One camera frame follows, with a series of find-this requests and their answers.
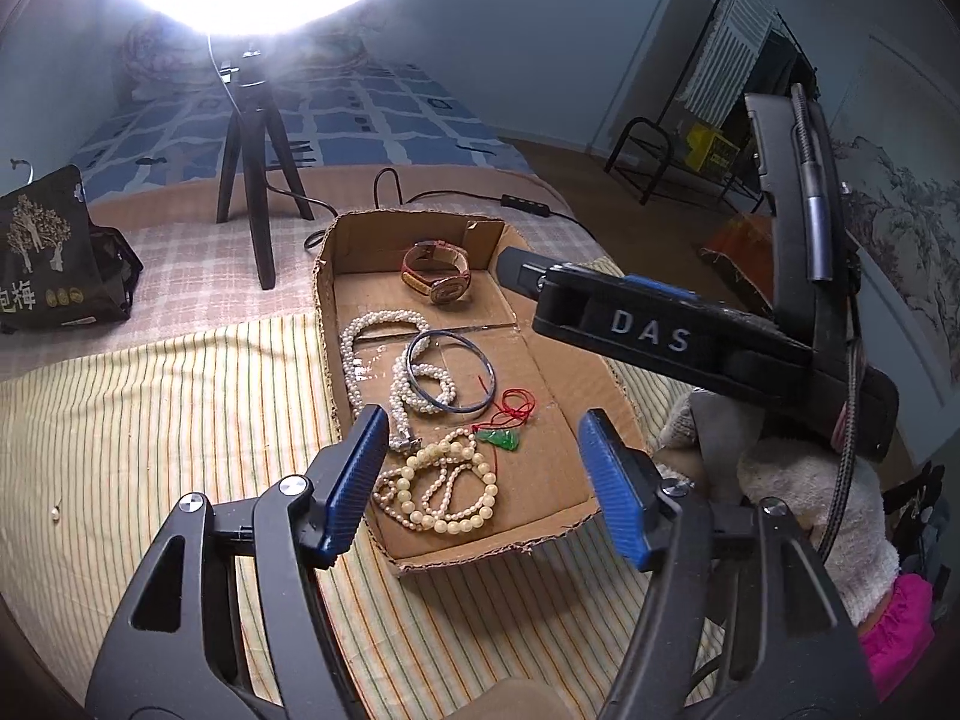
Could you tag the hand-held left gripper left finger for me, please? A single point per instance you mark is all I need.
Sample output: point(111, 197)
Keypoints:
point(352, 487)

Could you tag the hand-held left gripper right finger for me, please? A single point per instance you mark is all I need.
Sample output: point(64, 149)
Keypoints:
point(619, 495)

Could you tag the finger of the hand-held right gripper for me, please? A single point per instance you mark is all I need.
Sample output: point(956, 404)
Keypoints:
point(525, 270)
point(664, 289)

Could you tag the cardboard box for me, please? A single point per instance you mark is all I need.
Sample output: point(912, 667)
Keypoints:
point(555, 480)

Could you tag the small pearl strand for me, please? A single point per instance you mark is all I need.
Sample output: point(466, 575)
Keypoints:
point(442, 484)

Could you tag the dark thin bangle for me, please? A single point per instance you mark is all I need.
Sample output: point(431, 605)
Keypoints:
point(489, 379)

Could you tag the person's right forearm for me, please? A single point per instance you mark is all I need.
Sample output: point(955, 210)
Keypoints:
point(900, 630)

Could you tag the person's right hand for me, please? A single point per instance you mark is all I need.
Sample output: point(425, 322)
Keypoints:
point(847, 517)

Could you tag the orange box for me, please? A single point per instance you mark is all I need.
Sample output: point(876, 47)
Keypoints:
point(742, 255)

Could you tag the black clothes rack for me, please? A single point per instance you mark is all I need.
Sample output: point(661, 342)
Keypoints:
point(637, 157)

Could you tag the yellow box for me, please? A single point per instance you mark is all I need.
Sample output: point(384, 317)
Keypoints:
point(712, 148)

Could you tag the yellow striped sheet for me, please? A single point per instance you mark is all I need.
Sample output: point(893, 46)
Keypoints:
point(187, 420)

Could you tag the blue patterned bedsheet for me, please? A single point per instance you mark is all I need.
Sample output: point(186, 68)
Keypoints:
point(375, 120)

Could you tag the dark hanging clothes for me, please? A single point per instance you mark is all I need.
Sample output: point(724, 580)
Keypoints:
point(776, 75)

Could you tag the striped towel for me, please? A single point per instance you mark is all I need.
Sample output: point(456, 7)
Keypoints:
point(731, 52)

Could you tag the pink checked blanket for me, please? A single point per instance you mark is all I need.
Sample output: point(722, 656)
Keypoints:
point(187, 262)

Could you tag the black tripod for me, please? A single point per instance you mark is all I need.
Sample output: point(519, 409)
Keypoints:
point(259, 165)

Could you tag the black snack bag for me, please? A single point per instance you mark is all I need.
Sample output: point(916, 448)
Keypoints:
point(52, 255)

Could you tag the folded floral quilt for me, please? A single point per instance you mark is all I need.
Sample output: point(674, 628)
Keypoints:
point(150, 60)

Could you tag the landscape wall painting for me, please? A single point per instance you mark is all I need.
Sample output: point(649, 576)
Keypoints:
point(915, 225)

